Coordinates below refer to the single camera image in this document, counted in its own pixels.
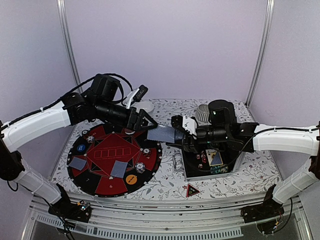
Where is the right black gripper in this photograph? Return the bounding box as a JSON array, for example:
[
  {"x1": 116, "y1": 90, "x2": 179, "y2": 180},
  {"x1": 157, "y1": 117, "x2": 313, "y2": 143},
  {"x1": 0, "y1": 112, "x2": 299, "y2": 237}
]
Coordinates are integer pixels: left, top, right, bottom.
[{"x1": 166, "y1": 124, "x2": 229, "y2": 153}]

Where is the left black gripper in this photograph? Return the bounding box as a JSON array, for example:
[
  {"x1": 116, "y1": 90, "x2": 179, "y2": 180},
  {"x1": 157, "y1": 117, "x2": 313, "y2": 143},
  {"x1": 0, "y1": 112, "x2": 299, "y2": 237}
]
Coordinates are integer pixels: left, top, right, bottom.
[{"x1": 95, "y1": 98, "x2": 159, "y2": 132}]

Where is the red black 100 chip stack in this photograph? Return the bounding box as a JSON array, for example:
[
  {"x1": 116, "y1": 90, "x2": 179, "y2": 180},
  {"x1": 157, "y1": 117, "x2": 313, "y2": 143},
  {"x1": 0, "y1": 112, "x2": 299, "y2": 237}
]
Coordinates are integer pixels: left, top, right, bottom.
[{"x1": 142, "y1": 148, "x2": 152, "y2": 158}]

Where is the blue white chip stack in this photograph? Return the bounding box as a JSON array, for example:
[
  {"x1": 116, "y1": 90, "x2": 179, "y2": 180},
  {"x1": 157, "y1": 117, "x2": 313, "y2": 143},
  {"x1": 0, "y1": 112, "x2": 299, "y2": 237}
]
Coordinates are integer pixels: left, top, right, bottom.
[{"x1": 86, "y1": 135, "x2": 95, "y2": 144}]

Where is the dealt blue playing cards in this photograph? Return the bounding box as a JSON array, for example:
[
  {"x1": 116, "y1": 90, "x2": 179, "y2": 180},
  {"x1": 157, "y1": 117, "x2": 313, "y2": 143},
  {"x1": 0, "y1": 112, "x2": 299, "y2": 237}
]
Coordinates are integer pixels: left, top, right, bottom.
[{"x1": 110, "y1": 160, "x2": 128, "y2": 179}]

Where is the orange big blind button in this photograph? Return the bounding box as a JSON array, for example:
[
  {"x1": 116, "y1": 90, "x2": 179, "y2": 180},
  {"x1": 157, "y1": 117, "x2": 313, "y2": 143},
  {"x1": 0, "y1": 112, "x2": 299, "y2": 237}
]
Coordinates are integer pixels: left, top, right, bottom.
[{"x1": 125, "y1": 174, "x2": 138, "y2": 185}]

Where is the blue small blind button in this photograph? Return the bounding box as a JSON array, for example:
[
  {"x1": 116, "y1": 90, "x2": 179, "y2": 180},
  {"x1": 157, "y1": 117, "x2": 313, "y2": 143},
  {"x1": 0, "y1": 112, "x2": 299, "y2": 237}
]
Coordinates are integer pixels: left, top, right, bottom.
[{"x1": 76, "y1": 144, "x2": 86, "y2": 152}]

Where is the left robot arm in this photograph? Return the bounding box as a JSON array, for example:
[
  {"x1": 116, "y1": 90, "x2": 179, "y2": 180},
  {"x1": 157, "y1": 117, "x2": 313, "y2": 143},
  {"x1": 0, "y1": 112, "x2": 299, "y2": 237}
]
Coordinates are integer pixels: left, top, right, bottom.
[{"x1": 0, "y1": 73, "x2": 158, "y2": 217}]

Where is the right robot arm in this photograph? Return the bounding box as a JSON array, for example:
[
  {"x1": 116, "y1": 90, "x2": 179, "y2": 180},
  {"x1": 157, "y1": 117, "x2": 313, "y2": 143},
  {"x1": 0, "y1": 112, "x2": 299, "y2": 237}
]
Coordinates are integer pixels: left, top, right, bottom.
[{"x1": 171, "y1": 99, "x2": 320, "y2": 218}]

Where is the white ceramic bowl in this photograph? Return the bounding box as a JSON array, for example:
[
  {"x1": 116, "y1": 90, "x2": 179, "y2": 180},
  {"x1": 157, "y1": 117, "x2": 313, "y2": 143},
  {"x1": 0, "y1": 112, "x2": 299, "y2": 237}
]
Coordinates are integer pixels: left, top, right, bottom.
[{"x1": 135, "y1": 101, "x2": 155, "y2": 114}]

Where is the red dice group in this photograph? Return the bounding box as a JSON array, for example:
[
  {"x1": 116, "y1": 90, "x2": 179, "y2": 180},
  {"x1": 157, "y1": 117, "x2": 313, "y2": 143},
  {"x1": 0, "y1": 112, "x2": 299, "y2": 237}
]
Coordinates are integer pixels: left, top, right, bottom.
[{"x1": 195, "y1": 152, "x2": 208, "y2": 169}]

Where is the striped grey white cup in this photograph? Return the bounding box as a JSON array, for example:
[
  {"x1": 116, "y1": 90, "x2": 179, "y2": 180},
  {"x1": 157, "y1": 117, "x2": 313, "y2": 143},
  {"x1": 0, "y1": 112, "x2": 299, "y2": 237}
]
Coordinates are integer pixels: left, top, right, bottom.
[{"x1": 195, "y1": 104, "x2": 210, "y2": 123}]

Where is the boxed card deck ace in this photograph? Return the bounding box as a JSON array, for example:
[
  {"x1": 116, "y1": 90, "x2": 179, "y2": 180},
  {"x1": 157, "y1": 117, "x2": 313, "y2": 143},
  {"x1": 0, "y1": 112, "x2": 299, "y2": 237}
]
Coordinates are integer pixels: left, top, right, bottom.
[{"x1": 206, "y1": 149, "x2": 223, "y2": 167}]

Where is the aluminium poker chip case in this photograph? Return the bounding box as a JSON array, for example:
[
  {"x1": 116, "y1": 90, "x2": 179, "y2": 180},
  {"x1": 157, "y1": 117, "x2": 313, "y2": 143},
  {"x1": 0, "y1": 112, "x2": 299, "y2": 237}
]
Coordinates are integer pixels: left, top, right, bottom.
[{"x1": 172, "y1": 149, "x2": 245, "y2": 181}]

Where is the lower poker chip row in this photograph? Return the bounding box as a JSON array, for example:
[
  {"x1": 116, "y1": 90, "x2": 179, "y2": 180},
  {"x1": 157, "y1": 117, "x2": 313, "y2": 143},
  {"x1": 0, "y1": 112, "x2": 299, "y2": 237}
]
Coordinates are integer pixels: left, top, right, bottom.
[{"x1": 210, "y1": 166, "x2": 229, "y2": 175}]

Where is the round red black poker mat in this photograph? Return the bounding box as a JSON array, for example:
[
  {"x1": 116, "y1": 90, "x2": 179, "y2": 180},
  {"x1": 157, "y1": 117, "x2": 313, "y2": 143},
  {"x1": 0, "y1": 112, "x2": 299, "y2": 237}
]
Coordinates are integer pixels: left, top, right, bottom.
[{"x1": 67, "y1": 123, "x2": 162, "y2": 198}]

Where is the red black triangle card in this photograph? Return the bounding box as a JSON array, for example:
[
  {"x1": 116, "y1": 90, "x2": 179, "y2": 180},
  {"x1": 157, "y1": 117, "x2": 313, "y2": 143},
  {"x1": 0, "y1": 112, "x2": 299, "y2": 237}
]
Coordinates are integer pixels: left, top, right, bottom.
[{"x1": 186, "y1": 184, "x2": 200, "y2": 198}]

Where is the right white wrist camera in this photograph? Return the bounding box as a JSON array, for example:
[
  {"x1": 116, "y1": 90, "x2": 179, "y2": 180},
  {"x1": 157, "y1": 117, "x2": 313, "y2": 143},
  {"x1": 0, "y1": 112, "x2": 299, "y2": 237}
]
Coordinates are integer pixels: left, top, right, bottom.
[{"x1": 170, "y1": 115, "x2": 198, "y2": 138}]

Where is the right aluminium frame post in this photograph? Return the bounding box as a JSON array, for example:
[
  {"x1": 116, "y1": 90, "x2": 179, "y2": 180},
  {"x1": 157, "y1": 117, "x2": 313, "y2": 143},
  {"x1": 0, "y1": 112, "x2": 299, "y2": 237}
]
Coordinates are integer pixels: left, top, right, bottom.
[{"x1": 245, "y1": 0, "x2": 275, "y2": 109}]

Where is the aluminium frame post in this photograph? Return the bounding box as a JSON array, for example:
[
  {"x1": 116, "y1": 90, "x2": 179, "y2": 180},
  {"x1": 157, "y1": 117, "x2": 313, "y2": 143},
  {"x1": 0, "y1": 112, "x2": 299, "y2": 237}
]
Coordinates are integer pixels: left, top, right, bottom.
[
  {"x1": 56, "y1": 0, "x2": 81, "y2": 85},
  {"x1": 245, "y1": 0, "x2": 275, "y2": 109}
]

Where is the front aluminium rail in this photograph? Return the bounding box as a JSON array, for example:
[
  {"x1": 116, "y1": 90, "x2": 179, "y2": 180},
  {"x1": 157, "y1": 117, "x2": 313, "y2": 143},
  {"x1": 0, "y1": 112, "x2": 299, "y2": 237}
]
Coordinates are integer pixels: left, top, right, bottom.
[{"x1": 22, "y1": 194, "x2": 313, "y2": 240}]

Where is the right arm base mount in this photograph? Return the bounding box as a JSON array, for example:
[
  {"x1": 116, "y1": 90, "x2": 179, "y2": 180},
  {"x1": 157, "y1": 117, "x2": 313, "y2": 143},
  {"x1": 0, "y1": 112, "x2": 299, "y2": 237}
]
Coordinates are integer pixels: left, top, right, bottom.
[{"x1": 240, "y1": 199, "x2": 285, "y2": 223}]

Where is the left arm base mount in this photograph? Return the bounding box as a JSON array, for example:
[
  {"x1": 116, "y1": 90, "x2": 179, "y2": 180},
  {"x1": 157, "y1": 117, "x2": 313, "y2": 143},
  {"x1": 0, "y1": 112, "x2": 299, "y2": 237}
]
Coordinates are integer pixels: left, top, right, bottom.
[{"x1": 48, "y1": 198, "x2": 92, "y2": 223}]

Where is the left aluminium frame post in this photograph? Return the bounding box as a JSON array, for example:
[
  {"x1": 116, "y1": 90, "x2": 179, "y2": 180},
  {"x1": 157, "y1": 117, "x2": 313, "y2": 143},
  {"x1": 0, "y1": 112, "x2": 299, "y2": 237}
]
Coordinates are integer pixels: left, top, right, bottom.
[{"x1": 56, "y1": 0, "x2": 81, "y2": 85}]

